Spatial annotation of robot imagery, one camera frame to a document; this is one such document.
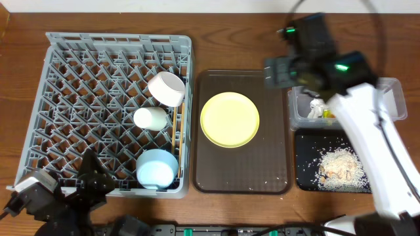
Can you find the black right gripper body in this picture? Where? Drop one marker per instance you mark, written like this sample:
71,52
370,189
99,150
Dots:
275,73

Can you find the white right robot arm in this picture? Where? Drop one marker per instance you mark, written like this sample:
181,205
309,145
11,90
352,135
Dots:
349,87

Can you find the wooden chopstick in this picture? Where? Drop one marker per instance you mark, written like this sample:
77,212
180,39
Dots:
181,141
174,130

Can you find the yellow orange snack wrapper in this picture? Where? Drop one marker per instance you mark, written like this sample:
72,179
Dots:
327,114

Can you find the grey plastic dish rack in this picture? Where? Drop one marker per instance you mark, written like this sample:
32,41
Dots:
90,87

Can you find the white napkin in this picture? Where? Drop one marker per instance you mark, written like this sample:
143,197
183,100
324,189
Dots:
317,108

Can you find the black waste tray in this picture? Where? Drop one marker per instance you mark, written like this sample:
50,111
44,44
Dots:
304,138

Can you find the yellow plate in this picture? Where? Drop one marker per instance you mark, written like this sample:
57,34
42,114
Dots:
229,119

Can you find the white cup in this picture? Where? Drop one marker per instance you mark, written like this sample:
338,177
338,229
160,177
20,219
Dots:
153,118

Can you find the light blue bowl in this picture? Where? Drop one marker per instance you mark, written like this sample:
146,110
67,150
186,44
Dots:
156,169

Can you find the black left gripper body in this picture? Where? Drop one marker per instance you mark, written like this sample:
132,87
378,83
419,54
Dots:
84,184

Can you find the clear plastic waste bin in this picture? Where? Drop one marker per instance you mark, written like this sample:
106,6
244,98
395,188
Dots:
299,106

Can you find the brown plastic serving tray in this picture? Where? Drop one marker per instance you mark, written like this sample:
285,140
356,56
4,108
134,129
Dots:
262,166

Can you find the black rail with green clips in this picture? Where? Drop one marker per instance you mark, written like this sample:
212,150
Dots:
229,231

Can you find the rice and food scraps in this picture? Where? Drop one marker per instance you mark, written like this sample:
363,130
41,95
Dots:
336,167

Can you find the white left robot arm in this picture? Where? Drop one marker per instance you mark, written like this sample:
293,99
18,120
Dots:
61,227

